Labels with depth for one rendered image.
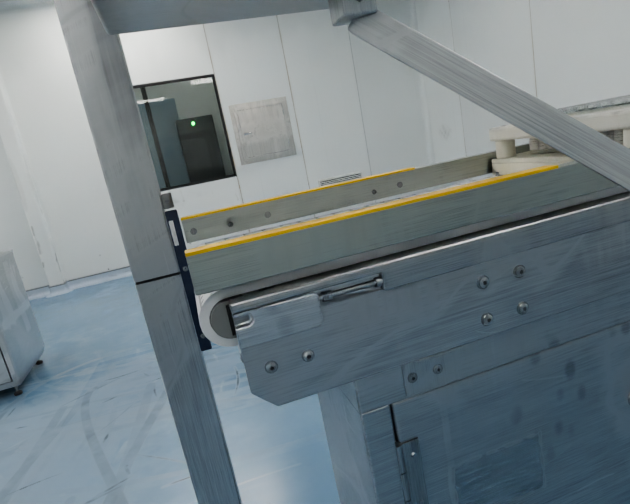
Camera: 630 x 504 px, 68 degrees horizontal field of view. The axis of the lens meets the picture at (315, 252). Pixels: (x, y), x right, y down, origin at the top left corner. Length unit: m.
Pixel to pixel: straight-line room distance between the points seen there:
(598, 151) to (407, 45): 0.16
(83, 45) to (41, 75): 5.17
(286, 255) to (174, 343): 0.35
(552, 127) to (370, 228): 0.15
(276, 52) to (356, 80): 1.04
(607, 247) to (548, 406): 0.20
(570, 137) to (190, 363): 0.53
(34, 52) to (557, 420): 5.67
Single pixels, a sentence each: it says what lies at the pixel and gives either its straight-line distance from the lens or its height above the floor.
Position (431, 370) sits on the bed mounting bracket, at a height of 0.80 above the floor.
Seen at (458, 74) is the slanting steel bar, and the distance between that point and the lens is 0.40.
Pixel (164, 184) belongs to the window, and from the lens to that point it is 5.63.
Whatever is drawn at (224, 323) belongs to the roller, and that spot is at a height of 0.92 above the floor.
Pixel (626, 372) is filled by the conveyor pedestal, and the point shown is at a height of 0.70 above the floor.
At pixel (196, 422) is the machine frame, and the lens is 0.73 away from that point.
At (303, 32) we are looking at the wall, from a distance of 6.06.
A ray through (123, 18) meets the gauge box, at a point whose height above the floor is 1.15.
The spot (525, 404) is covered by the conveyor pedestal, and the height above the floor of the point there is 0.71.
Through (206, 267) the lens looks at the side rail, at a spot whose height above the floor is 0.97.
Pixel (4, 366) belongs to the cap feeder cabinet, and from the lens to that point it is 3.12.
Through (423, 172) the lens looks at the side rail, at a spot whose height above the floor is 0.97.
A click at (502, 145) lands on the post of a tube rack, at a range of 0.76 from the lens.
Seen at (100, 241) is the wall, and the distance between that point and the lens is 5.72.
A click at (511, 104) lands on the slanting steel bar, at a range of 0.40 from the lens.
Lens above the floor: 1.04
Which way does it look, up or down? 13 degrees down
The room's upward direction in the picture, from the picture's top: 11 degrees counter-clockwise
